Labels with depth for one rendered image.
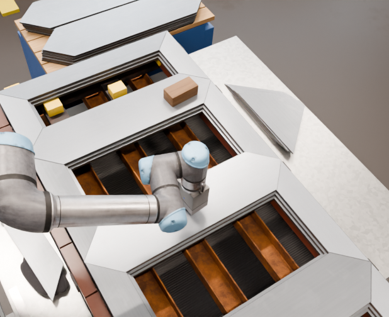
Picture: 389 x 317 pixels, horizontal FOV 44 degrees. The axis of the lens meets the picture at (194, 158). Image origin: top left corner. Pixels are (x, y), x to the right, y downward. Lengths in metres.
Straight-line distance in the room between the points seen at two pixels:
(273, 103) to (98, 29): 0.79
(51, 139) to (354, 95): 2.09
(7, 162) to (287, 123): 1.11
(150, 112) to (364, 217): 0.85
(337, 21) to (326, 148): 1.98
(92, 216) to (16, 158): 0.22
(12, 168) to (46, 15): 1.19
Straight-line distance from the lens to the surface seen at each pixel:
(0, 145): 1.19
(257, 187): 1.63
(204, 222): 1.53
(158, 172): 1.29
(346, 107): 3.17
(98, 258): 1.49
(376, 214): 1.81
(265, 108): 1.93
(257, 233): 1.73
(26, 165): 1.17
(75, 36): 2.11
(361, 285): 1.56
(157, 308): 1.60
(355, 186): 1.85
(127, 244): 1.50
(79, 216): 1.15
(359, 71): 3.43
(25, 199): 1.12
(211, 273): 1.65
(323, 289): 1.51
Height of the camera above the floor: 2.20
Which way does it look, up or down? 54 degrees down
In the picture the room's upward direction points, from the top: 5 degrees clockwise
